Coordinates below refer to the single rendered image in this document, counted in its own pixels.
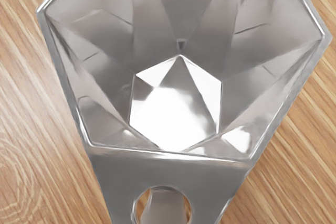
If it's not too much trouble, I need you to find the grey faceted mug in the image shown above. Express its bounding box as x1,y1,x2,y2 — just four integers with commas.
36,0,333,224

